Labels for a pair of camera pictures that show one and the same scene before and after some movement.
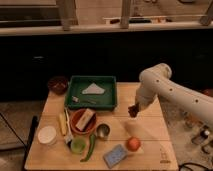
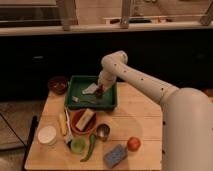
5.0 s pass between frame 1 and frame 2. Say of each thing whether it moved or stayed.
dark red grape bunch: moved
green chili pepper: stayed
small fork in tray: stayed
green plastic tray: stayed
